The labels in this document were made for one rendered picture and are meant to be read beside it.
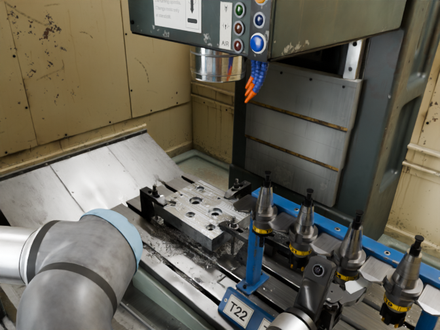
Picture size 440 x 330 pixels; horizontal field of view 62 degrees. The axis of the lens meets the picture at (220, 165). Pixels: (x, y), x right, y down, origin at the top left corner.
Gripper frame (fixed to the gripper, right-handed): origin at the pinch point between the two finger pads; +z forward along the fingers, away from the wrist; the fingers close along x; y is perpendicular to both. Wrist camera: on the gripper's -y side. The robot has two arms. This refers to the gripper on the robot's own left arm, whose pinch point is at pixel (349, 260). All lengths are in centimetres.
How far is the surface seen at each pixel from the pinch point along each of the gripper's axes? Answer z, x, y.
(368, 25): 36, -20, -41
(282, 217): 0.3, -17.5, -2.3
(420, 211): 95, -6, 43
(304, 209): -2.1, -10.9, -9.4
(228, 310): -11.2, -24.9, 26.2
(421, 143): 96, -14, 12
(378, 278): -3.1, 7.0, -2.2
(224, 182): 80, -110, 64
